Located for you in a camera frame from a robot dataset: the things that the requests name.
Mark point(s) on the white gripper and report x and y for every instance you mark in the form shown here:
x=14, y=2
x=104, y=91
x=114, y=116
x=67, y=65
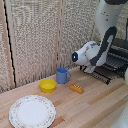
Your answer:
x=89, y=69

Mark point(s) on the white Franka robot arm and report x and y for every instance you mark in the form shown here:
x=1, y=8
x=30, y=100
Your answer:
x=106, y=13

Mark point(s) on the black oven door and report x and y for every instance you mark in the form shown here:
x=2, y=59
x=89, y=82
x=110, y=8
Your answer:
x=100, y=76

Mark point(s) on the black oven tray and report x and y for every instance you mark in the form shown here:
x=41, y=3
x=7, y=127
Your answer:
x=115, y=63

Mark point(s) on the orange rectangular block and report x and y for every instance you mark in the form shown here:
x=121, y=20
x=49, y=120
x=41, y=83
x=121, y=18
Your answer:
x=76, y=88

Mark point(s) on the blue mug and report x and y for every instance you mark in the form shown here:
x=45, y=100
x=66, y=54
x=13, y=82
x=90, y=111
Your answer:
x=61, y=76

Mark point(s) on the black dish rack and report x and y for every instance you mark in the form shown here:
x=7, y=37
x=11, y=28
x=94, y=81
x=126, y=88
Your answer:
x=120, y=45

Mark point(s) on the yellow bowl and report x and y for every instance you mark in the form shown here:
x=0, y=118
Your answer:
x=48, y=85

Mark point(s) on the woven folding screen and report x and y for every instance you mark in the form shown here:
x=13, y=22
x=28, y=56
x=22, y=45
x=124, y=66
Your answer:
x=31, y=40

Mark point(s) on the white floral rim plate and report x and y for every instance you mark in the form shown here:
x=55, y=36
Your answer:
x=32, y=112

